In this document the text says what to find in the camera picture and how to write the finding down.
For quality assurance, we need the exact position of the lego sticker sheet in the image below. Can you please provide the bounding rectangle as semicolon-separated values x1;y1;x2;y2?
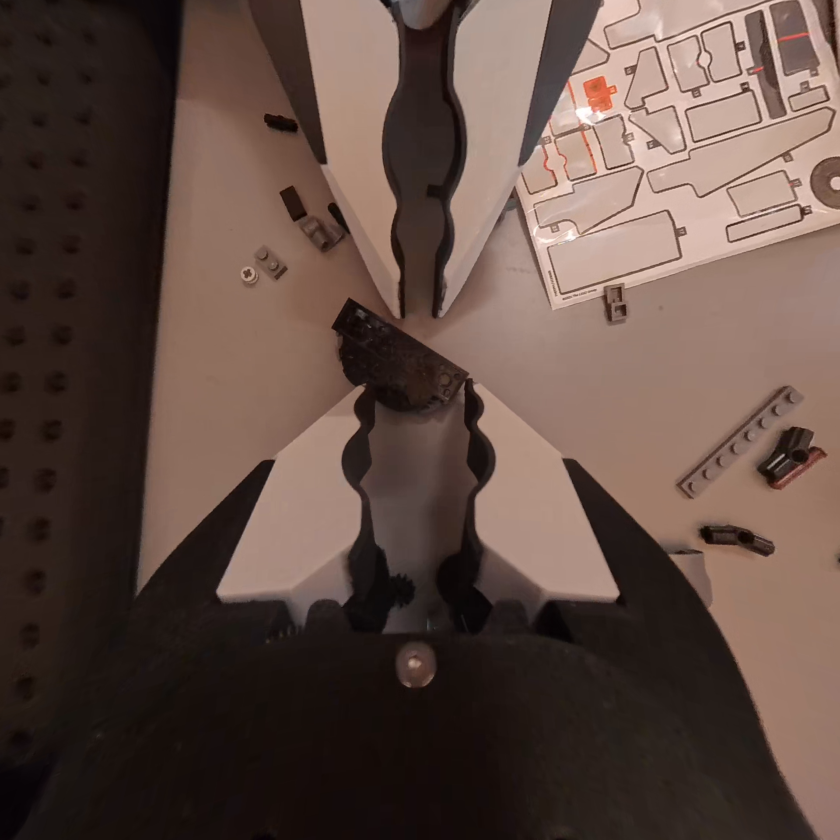
514;0;840;311

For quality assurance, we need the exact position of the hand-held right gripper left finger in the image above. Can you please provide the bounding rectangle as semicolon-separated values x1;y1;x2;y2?
217;385;395;634

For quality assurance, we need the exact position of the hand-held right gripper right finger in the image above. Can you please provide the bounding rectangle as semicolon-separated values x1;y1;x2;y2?
436;378;622;634

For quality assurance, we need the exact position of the black perforated pad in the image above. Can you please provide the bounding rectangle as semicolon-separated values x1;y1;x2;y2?
0;0;178;775

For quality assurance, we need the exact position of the black connector with brown axle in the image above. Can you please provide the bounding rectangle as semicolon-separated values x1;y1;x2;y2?
756;427;826;490

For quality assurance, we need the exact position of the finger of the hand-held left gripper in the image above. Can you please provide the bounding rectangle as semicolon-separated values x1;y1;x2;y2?
430;0;553;320
298;0;408;321

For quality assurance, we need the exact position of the long light grey lego plate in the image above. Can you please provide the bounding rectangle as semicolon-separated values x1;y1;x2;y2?
676;386;805;500

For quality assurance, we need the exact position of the grey curved lego slope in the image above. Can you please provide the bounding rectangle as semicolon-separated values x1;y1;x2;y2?
663;545;713;608

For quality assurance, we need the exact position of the black plate lego assembly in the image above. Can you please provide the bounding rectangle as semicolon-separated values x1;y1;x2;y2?
331;298;470;413

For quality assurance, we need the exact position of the black angled lego connector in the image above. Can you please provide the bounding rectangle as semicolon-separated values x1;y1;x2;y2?
699;524;775;559

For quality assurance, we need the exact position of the grey lego clip piece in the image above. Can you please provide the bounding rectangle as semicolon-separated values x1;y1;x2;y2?
298;217;345;253

